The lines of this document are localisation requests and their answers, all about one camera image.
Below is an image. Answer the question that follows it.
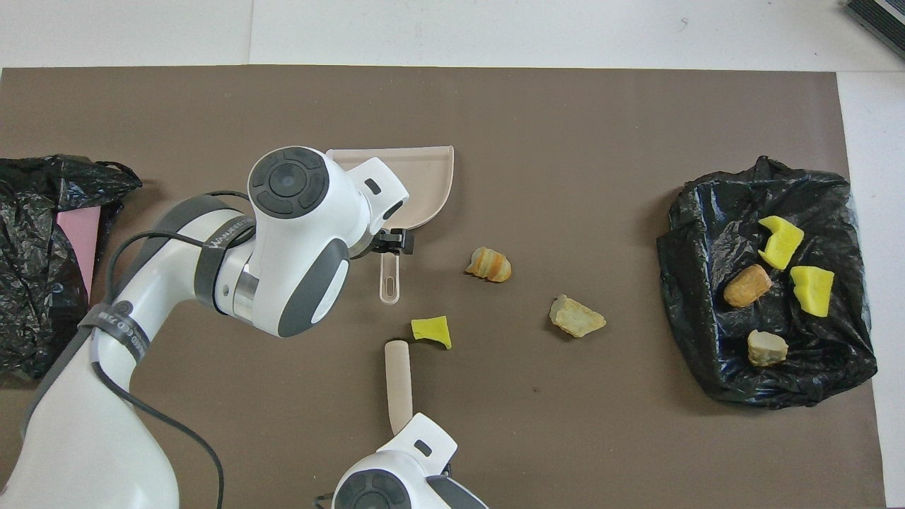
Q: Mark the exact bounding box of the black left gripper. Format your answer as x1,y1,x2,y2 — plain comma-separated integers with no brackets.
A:
369,229,414,257

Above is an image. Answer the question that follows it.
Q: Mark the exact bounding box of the beige plastic dustpan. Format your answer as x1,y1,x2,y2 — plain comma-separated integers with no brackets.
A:
325,146,455,305

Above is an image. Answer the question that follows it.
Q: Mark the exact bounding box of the small yellow sponge wedge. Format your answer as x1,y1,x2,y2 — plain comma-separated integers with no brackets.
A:
411,315,452,351

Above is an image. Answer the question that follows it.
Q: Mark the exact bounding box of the orange striped croissant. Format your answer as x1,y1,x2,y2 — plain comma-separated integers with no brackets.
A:
465,247,513,283

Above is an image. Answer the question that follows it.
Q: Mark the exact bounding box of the white brush handle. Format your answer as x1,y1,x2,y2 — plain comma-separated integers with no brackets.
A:
384,340,414,435

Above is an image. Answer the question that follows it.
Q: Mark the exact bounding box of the pale green trash chunk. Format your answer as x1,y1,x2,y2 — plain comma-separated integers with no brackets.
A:
550,294,607,338

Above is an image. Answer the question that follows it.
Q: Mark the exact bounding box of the brown bread roll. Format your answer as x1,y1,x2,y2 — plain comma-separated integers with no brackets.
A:
723,264,773,308

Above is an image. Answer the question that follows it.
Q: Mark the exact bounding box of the pale trash lump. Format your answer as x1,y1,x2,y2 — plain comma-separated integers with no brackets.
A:
747,329,788,367

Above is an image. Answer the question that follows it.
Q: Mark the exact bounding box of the notched yellow sponge piece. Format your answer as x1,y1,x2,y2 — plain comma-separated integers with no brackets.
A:
758,216,805,271

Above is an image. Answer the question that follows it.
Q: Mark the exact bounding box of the black bag lined trash bin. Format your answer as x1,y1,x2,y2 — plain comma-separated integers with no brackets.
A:
656,156,878,409

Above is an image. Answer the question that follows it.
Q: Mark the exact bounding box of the black bag bin with pink box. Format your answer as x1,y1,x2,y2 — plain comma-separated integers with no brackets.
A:
0,154,143,380

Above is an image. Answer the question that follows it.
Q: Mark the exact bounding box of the brown table mat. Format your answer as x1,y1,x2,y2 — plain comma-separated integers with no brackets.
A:
0,65,887,509

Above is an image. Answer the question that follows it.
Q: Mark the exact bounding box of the pink box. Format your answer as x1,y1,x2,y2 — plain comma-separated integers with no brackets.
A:
57,206,101,298

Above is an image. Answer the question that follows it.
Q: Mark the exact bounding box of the dark ribbed device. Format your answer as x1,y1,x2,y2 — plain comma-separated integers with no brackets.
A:
843,0,905,61

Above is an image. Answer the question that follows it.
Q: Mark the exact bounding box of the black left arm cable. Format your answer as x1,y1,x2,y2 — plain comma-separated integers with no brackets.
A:
92,189,252,509

